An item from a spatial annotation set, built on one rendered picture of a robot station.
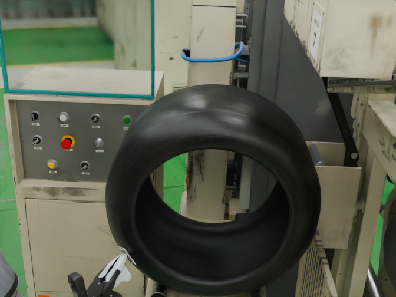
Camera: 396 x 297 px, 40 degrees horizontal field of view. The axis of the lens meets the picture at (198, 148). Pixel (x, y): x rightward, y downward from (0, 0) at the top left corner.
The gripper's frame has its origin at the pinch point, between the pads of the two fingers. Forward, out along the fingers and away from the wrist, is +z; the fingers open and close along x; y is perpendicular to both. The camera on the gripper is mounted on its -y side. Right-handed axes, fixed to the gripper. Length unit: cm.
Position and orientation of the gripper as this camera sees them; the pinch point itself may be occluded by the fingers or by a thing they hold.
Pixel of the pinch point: (121, 256)
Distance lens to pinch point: 149.6
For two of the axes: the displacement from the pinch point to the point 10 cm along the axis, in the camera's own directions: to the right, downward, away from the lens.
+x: 5.6, 0.2, -8.3
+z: 5.3, -7.7, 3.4
